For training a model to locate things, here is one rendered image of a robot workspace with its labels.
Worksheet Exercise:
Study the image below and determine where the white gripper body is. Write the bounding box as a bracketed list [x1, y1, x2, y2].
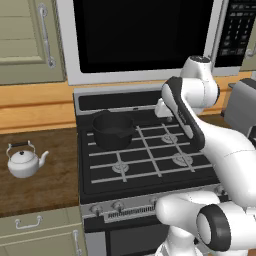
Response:
[154, 97, 175, 120]

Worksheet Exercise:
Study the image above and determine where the black gas stove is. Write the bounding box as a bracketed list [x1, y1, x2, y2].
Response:
[72, 83, 234, 256]

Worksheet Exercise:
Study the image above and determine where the silver stove knob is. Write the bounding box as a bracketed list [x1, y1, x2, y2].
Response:
[90, 204, 104, 217]
[111, 199, 125, 212]
[148, 196, 160, 207]
[214, 185, 226, 196]

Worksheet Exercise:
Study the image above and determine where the black saucepan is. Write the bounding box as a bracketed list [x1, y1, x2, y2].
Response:
[91, 109, 137, 151]

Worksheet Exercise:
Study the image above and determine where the white microwave oven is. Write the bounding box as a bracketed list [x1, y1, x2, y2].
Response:
[55, 0, 256, 87]

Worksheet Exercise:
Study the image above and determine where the silver toaster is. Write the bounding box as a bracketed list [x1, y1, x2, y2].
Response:
[220, 77, 256, 138]

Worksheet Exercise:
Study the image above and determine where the black oven door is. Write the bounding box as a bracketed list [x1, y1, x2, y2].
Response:
[83, 215, 175, 256]

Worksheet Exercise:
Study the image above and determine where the beige drawer front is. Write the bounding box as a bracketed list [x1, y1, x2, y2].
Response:
[0, 206, 83, 240]

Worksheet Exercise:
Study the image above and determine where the beige base cupboard door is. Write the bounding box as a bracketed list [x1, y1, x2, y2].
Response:
[0, 229, 88, 256]

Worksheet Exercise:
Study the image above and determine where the beige wall cupboard door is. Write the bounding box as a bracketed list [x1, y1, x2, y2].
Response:
[239, 39, 256, 73]
[0, 0, 67, 86]

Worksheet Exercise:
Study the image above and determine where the white microwave door handle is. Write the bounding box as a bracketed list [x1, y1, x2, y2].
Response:
[203, 0, 226, 64]

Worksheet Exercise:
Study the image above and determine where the white kettle with black handle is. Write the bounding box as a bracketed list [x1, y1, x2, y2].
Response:
[5, 139, 50, 179]

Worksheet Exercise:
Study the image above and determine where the silver base cupboard handle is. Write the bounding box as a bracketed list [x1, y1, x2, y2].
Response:
[72, 229, 83, 256]

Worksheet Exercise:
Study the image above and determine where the silver drawer handle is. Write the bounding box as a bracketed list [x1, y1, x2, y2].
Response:
[14, 215, 44, 231]

